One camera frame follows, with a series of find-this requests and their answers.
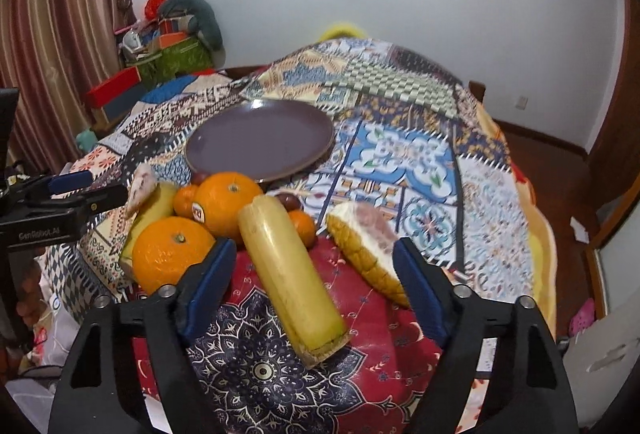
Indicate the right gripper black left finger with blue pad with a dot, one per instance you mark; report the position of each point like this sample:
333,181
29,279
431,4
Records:
100,390

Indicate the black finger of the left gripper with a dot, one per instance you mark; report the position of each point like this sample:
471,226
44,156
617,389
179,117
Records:
95,201

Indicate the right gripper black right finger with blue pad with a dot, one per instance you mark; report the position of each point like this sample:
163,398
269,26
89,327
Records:
528,389

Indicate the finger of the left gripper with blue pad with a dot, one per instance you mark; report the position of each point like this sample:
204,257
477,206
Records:
43,187

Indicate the small pomelo slice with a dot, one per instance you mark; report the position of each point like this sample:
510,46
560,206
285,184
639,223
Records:
142,186

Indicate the yellow sugarcane piece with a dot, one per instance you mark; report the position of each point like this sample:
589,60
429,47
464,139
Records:
157,206
310,319

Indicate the large orange with sticker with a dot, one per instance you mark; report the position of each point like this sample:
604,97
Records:
219,199

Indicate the pomelo wedge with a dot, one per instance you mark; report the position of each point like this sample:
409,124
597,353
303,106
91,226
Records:
364,236

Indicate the small tangerine left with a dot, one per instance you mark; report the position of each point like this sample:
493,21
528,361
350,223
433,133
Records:
183,200

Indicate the small tangerine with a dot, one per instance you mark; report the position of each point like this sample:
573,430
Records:
305,227
183,200

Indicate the dark red grape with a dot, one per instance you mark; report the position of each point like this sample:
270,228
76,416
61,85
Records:
290,201

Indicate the small tangerine right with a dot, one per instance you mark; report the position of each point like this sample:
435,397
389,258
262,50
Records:
305,227

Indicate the pink slipper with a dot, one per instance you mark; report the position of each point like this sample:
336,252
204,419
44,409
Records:
584,318

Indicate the red long box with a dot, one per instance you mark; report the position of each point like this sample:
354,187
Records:
113,87

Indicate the purple round plate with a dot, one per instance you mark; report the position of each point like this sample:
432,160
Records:
265,140

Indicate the green patterned box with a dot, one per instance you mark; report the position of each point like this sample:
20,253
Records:
183,58

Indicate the striped brown curtain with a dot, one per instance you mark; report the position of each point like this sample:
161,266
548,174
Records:
54,52

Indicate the patchwork patterned bedspread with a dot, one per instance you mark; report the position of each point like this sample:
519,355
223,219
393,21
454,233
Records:
408,140

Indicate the yellow pillow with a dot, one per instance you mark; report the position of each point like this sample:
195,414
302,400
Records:
342,30

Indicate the wall power outlet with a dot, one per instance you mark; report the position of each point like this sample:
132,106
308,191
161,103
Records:
521,104

